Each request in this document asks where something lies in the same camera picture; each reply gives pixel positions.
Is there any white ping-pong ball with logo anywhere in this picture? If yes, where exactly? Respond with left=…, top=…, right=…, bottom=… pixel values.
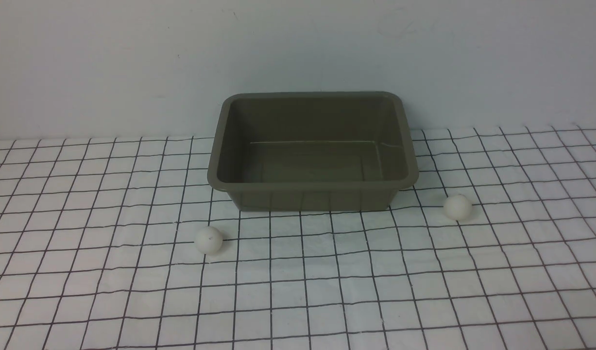
left=443, top=194, right=473, bottom=221

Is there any olive green plastic bin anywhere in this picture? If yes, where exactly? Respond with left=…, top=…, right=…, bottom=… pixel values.
left=207, top=91, right=419, bottom=212

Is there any white black-grid tablecloth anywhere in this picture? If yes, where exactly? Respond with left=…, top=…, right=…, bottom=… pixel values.
left=0, top=125, right=596, bottom=350

